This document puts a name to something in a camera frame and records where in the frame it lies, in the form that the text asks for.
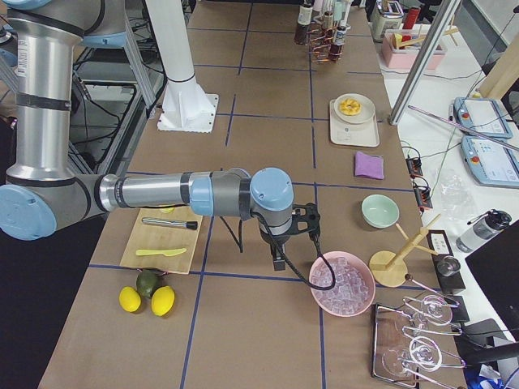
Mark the yellow lemon left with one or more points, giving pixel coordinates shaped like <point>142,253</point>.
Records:
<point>129,299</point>

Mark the silver toaster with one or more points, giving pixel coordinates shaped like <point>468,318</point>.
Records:
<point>385,15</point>

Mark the black and steel knife handle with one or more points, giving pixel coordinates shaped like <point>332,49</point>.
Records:
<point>192,225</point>

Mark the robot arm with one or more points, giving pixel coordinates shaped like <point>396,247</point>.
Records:
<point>41,195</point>

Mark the wooden stand with round base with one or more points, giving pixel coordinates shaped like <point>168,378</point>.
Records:
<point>388,268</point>

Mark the tea bottle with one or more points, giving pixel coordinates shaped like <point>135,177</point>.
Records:
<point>303,22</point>
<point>327,26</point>
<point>338,42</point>

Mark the water bottle black cap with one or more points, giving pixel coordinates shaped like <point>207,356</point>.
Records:
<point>483,229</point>

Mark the beige rabbit tray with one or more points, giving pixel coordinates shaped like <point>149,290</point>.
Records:
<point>347,134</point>

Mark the wooden cutting board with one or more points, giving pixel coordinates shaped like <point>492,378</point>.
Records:
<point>150,237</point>

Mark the near teach pendant tablet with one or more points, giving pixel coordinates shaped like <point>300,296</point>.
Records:
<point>491,164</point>

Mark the yellow lemon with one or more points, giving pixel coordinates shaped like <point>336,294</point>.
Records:
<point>163,300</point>
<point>129,299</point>

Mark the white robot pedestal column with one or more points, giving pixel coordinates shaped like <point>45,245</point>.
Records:
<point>186,106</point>

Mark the mint green bowl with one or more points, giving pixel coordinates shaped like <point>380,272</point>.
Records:
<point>379,211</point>

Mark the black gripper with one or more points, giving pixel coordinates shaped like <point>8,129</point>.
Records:
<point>272,241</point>

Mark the far teach pendant tablet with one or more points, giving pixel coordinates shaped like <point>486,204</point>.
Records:
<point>482,115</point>

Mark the clear plastic bag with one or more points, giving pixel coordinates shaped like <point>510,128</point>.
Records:
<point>457,201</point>

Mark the clear plastic ice cubes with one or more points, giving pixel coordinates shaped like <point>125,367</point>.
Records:
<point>351,292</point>

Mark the glazed twisted donut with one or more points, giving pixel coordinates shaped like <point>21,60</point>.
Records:
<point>350,107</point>

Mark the steel cup on black base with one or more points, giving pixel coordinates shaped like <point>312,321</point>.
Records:
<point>448,266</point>

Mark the purple folded cloth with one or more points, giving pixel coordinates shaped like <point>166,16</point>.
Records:
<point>368,166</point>

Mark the beige round plate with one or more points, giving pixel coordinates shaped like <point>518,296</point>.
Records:
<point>367,111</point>

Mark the pink storage box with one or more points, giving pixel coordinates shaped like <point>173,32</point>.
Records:
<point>403,59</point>

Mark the aluminium frame post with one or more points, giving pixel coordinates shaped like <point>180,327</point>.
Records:
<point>436,30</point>

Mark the copper wire bottle rack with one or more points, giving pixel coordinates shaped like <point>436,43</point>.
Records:
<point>318,50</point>

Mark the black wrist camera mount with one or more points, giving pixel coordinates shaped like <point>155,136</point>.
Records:
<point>306,219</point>

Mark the teach pendant tablet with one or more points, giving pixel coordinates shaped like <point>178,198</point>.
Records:
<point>491,164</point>
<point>482,115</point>

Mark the yellow lemon right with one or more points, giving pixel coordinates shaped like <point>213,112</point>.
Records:
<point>163,300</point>

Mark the green avocado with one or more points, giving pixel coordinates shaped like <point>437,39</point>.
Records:
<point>147,283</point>

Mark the black tray with wine glasses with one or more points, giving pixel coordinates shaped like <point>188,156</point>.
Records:
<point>405,349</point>

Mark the pink bowl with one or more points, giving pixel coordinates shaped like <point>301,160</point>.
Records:
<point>361,266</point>

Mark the yellow plastic knife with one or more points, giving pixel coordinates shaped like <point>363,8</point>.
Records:
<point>166,253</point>

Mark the lemon slice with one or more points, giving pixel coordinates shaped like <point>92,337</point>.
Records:
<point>166,209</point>

